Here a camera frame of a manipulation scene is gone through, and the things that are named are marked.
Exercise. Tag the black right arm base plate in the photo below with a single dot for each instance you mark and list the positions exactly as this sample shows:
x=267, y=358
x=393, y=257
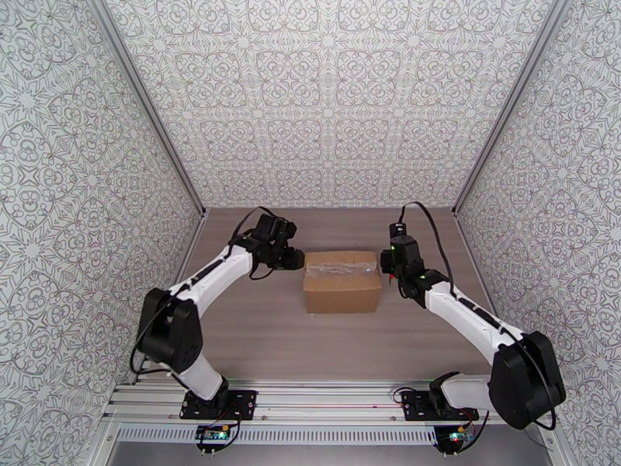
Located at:
x=415, y=406

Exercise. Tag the aluminium corner post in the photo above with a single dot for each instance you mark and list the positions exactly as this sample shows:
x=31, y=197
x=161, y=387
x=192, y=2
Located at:
x=148, y=103
x=510, y=103

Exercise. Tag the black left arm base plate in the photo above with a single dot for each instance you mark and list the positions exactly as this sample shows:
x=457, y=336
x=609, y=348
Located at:
x=242, y=404

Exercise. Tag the aluminium table edge strip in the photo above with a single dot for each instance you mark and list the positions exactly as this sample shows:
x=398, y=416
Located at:
x=468, y=246
x=192, y=246

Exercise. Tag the perforated metal vent strip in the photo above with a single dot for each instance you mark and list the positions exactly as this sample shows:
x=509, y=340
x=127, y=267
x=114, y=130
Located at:
x=315, y=434

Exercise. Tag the brown cardboard express box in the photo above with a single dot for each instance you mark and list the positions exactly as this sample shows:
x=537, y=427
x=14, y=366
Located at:
x=339, y=294

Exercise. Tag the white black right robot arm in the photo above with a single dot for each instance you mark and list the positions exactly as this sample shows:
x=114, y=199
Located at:
x=461, y=314

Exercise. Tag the aluminium mounting rail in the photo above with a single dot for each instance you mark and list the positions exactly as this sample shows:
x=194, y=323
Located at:
x=330, y=399

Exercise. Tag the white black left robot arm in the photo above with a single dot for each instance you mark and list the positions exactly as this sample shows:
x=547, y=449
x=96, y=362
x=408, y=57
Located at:
x=213, y=275

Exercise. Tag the clear packing tape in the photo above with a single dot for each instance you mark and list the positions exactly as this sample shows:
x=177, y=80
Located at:
x=339, y=269

